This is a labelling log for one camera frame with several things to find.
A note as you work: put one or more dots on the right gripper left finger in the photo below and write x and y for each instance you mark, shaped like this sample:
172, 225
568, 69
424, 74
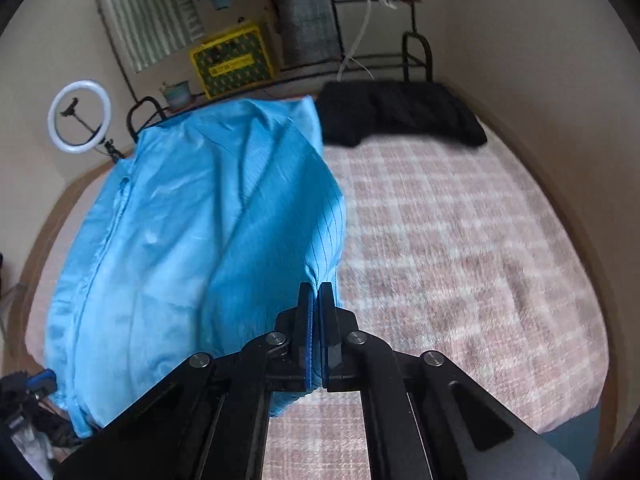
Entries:
240, 388

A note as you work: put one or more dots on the yellow green crate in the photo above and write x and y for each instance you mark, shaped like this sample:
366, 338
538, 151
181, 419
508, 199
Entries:
236, 59

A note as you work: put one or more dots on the pink plaid bed cover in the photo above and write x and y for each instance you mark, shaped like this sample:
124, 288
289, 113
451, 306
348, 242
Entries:
455, 259

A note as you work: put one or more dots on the grey plaid long coat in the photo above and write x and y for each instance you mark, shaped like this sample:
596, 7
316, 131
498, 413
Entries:
307, 31

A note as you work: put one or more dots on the black metal clothes rack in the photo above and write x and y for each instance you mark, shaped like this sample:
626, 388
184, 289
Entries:
285, 74

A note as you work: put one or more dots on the green striped towel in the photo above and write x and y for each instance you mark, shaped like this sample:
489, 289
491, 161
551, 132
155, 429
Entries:
151, 30

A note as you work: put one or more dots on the white ring light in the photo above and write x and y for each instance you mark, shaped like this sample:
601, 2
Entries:
65, 105

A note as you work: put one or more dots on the white clip lamp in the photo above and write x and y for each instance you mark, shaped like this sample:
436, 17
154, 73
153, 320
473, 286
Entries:
350, 55

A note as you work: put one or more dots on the blue satin garment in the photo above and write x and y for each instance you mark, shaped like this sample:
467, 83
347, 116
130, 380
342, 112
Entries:
194, 244

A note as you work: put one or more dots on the small potted plant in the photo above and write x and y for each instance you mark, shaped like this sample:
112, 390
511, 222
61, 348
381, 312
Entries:
177, 96

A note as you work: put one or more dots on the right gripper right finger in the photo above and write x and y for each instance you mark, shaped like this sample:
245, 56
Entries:
353, 360

